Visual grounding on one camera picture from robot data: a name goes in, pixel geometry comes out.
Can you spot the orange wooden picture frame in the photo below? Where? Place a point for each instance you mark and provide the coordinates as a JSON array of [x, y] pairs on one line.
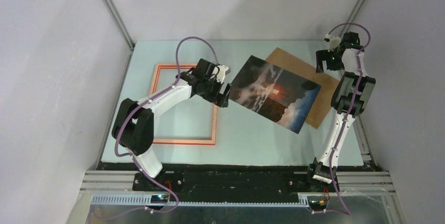
[[191, 122]]

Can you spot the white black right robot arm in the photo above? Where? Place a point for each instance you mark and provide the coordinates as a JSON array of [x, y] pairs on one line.
[[349, 99]]

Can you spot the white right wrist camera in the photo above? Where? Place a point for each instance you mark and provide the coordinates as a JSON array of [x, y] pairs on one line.
[[333, 42]]

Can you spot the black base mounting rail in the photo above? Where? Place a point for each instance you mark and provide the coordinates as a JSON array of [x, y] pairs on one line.
[[232, 183]]

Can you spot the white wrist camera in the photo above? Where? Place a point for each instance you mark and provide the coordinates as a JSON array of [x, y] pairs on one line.
[[221, 72], [333, 42]]

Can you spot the aluminium corner post left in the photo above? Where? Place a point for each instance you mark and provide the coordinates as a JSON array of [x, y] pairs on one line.
[[119, 23]]

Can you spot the brown backing board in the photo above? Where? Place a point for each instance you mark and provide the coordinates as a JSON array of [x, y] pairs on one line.
[[322, 104]]

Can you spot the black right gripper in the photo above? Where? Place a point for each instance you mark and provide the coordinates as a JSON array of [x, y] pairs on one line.
[[324, 55]]

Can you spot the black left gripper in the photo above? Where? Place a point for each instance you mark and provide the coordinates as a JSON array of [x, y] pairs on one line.
[[221, 99]]

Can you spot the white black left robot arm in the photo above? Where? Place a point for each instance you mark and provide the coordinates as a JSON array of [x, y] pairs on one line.
[[134, 124]]

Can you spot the grey slotted cable duct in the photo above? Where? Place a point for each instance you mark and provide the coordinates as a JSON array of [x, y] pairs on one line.
[[149, 200]]

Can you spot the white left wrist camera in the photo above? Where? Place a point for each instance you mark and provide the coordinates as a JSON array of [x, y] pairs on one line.
[[221, 72]]

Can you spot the sunset photo print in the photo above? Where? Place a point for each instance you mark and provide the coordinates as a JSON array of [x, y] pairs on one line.
[[274, 93]]

